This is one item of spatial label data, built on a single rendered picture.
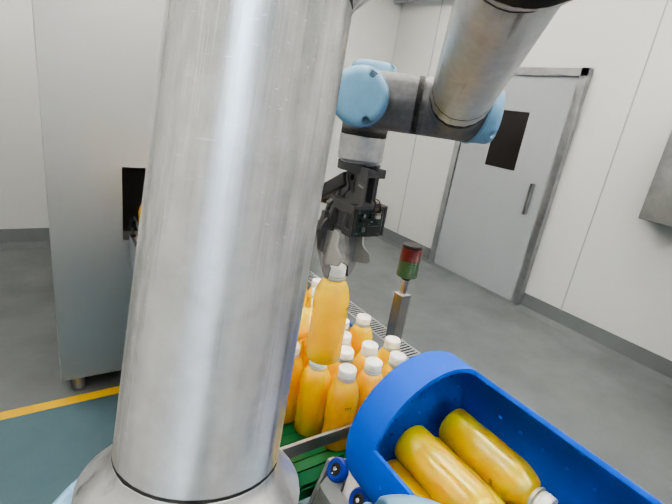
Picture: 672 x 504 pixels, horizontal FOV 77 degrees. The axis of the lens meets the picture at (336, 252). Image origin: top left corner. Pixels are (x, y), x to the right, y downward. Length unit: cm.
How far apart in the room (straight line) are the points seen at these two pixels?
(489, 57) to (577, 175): 397
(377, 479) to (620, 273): 367
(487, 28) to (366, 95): 24
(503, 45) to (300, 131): 22
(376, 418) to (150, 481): 52
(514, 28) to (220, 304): 27
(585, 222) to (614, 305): 74
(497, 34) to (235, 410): 30
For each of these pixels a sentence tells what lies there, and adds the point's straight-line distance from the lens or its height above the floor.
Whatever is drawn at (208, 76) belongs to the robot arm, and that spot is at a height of 161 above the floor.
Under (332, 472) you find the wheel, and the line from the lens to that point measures 90.
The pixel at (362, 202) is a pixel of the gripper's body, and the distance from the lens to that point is 68.
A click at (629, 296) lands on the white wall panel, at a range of 422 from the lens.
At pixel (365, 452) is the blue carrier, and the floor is 111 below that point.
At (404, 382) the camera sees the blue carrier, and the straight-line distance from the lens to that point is 71.
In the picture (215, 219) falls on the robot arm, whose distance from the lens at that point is 18.
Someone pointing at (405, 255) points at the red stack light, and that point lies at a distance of 126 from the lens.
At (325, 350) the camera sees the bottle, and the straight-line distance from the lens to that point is 82.
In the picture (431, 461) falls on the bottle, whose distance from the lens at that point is 72.
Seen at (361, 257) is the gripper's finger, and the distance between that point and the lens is 77.
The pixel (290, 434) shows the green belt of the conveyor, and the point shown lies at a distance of 105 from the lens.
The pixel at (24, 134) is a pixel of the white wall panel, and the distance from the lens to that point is 471.
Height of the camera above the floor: 161
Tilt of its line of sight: 19 degrees down
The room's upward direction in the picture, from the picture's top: 9 degrees clockwise
